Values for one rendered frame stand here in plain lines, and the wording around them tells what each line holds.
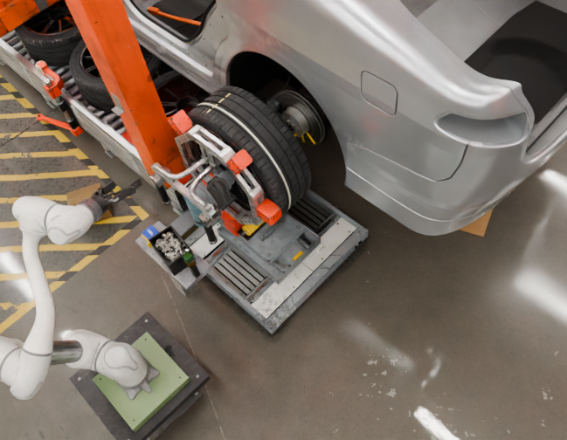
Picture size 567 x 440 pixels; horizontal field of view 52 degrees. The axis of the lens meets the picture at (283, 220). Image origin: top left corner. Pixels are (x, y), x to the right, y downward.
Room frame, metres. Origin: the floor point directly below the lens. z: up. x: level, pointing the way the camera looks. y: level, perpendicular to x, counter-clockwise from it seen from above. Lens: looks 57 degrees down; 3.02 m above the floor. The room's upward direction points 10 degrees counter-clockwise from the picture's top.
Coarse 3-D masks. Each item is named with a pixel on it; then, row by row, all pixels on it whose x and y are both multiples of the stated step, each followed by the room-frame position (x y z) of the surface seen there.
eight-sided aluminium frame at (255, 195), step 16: (192, 128) 1.80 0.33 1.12; (176, 144) 1.91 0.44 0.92; (208, 144) 1.69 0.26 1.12; (224, 144) 1.68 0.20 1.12; (192, 160) 1.91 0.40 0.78; (224, 160) 1.60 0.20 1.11; (240, 176) 1.55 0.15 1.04; (256, 192) 1.50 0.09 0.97; (240, 208) 1.68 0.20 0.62; (256, 224) 1.50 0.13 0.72
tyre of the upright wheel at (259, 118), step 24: (216, 96) 1.97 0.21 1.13; (240, 96) 1.89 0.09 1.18; (192, 120) 1.90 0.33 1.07; (216, 120) 1.77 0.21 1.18; (240, 120) 1.75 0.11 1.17; (264, 120) 1.74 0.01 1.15; (192, 144) 1.96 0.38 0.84; (240, 144) 1.64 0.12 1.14; (264, 144) 1.64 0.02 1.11; (288, 144) 1.66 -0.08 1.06; (264, 168) 1.56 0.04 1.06; (288, 168) 1.58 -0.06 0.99
